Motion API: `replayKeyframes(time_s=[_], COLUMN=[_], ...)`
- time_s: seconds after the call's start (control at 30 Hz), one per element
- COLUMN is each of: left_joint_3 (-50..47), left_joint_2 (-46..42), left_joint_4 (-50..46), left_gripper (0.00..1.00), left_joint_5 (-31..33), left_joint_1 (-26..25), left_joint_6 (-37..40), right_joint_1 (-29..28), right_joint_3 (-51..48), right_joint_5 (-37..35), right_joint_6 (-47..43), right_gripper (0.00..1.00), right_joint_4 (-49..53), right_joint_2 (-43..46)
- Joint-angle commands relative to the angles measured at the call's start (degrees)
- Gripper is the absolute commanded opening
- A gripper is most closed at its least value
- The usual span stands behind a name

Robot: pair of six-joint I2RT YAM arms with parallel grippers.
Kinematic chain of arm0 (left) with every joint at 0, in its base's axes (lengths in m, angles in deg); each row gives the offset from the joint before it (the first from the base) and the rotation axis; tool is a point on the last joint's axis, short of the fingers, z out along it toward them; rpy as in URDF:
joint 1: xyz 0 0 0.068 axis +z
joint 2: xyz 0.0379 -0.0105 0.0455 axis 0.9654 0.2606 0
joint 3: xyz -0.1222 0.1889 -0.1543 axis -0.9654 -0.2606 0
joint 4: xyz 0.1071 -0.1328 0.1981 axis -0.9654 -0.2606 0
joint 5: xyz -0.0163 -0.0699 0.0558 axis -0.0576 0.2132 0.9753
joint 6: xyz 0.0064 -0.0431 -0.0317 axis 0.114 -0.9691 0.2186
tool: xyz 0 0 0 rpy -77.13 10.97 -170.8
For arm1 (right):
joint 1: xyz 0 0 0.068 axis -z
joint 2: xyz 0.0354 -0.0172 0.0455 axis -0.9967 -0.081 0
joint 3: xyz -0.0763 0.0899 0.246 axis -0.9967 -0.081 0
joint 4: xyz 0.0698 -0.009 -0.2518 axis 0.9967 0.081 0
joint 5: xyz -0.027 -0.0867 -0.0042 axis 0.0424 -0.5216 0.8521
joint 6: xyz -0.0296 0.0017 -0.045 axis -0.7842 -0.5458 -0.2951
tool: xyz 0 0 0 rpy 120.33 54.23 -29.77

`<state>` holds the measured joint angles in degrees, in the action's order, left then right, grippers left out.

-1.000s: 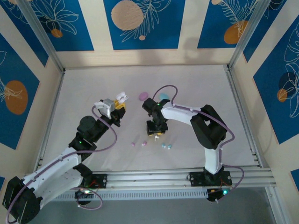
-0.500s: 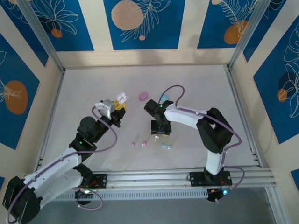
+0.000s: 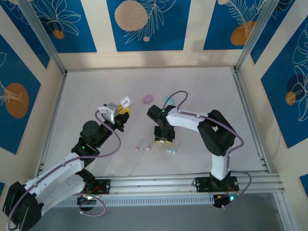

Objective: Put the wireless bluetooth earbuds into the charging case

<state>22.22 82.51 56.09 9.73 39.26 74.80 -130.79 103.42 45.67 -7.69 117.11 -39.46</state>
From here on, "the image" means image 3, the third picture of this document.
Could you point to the blue earbud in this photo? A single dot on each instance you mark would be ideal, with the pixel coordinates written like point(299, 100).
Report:
point(168, 149)
point(175, 151)

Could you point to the pink earbud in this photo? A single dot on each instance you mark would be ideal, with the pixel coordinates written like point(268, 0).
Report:
point(148, 147)
point(137, 148)

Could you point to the pink earbud charging case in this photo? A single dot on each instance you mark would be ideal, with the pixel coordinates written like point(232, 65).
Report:
point(148, 98)

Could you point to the blue earbud charging case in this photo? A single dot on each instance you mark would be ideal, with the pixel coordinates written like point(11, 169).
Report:
point(170, 101)

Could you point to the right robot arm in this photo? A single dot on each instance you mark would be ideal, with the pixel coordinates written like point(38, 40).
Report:
point(187, 120)

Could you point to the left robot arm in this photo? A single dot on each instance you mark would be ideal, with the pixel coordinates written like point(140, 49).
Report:
point(55, 173)

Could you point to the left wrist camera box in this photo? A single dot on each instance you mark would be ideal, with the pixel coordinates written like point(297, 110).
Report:
point(109, 111)

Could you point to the aluminium mounting rail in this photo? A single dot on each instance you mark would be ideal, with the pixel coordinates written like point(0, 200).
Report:
point(154, 185)

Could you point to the aluminium table side rail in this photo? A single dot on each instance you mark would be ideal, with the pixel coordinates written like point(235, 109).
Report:
point(241, 96)
point(57, 101)

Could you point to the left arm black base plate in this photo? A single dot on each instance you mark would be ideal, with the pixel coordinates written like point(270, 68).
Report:
point(103, 186)

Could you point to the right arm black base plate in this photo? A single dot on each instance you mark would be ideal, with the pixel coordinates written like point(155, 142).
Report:
point(202, 184)

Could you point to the aluminium frame post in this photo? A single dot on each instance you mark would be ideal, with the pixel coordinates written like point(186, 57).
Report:
point(256, 36)
point(43, 36)

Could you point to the aluminium frame leg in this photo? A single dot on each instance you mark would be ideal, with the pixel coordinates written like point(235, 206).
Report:
point(285, 216)

